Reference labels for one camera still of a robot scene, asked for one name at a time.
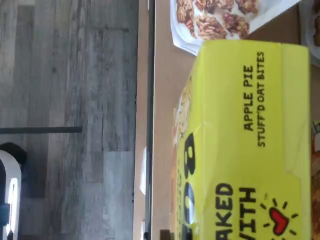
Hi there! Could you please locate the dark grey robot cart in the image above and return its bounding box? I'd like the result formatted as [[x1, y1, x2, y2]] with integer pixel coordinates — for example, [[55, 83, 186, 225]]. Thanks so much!
[[0, 141, 28, 240]]

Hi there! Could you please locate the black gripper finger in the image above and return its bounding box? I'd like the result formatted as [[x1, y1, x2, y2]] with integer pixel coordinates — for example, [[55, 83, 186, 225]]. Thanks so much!
[[159, 228, 176, 240]]

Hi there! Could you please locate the thin black rod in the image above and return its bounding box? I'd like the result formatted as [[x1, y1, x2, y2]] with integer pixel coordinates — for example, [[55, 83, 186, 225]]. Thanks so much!
[[0, 126, 83, 134]]

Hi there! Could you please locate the green Bobo's apple pie box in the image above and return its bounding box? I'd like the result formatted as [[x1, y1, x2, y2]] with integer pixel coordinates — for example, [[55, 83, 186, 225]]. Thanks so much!
[[171, 39, 313, 240], [309, 119, 320, 240]]

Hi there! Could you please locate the red label granola bag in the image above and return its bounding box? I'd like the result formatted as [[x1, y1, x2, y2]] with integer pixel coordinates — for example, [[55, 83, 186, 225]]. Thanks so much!
[[301, 0, 320, 48], [169, 0, 302, 57]]

